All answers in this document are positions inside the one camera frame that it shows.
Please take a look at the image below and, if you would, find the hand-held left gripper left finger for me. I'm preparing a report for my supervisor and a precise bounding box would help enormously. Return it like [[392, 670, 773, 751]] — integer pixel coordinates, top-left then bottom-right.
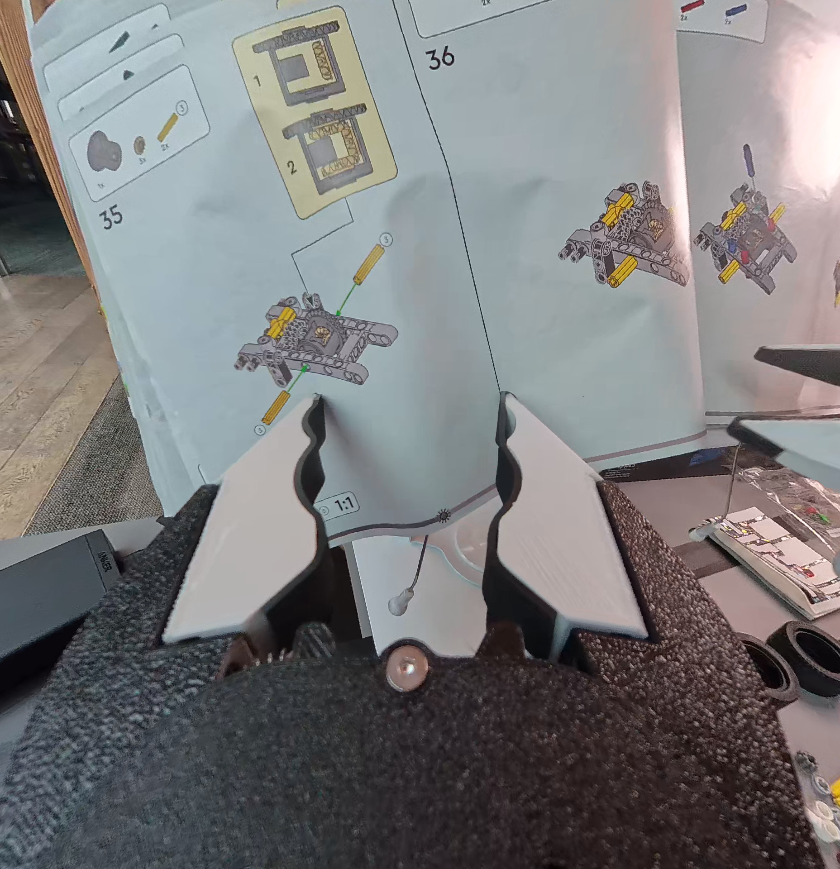
[[162, 392, 341, 658]]

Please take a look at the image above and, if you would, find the sticker sheet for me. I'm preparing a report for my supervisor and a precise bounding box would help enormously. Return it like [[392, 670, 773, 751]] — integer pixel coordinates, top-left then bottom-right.
[[692, 506, 840, 620]]

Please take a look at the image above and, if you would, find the toy car box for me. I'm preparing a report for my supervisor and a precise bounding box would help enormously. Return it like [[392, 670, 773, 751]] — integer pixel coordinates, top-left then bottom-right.
[[600, 444, 740, 479]]

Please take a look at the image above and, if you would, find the instruction booklet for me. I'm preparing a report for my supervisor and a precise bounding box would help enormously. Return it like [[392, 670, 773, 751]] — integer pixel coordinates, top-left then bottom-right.
[[29, 0, 840, 547]]

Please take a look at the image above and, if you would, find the silver book stand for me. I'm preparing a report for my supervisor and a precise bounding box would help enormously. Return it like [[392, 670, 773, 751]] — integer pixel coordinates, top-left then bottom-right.
[[344, 401, 840, 658]]

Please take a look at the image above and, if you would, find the clear plastic bag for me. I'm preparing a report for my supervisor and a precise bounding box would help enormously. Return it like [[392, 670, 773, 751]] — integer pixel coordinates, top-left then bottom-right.
[[735, 465, 840, 551]]

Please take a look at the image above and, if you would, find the black power adapter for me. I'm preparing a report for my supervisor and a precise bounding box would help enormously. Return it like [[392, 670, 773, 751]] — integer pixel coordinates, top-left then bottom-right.
[[0, 528, 120, 687]]

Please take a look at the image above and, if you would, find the wooden pillar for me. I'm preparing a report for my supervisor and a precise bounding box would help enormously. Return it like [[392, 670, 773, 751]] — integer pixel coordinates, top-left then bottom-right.
[[0, 0, 102, 306]]

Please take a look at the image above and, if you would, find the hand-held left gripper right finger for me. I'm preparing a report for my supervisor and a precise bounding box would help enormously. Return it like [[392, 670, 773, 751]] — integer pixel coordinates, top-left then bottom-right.
[[483, 390, 649, 661]]

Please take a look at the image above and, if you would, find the grey desk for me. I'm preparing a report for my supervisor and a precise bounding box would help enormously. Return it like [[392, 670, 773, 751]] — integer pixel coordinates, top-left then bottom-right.
[[0, 468, 840, 869]]

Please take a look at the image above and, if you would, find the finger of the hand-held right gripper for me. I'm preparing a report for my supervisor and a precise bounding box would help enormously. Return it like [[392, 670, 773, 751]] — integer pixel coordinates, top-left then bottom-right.
[[727, 414, 840, 486], [754, 343, 840, 393]]

